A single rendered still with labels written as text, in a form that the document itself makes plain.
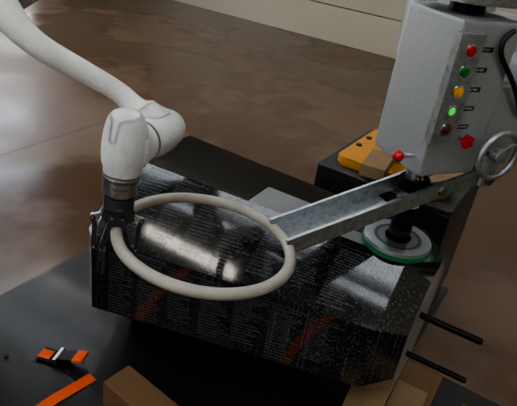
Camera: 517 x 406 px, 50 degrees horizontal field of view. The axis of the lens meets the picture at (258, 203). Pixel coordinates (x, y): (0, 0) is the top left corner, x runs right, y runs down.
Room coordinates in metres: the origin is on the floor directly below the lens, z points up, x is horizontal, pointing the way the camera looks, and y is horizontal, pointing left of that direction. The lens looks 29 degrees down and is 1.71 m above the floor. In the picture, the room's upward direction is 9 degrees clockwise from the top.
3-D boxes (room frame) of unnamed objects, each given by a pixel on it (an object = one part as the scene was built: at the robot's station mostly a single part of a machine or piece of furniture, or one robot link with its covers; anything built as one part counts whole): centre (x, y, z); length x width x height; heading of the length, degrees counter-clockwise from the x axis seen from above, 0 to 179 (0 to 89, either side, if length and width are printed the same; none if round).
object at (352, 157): (2.34, -0.63, 0.76); 0.49 x 0.49 x 0.05; 61
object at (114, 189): (1.19, 0.34, 1.06); 0.09 x 0.09 x 0.06
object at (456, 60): (1.40, -0.44, 1.35); 0.08 x 0.03 x 0.28; 117
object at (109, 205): (1.19, 0.34, 0.98); 0.08 x 0.07 x 0.09; 102
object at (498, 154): (1.48, -0.61, 1.18); 0.15 x 0.10 x 0.15; 117
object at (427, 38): (1.57, -0.52, 1.30); 0.36 x 0.22 x 0.45; 117
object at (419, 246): (1.53, -0.45, 0.82); 0.21 x 0.21 x 0.01
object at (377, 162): (2.14, -0.47, 0.81); 0.20 x 0.10 x 0.05; 159
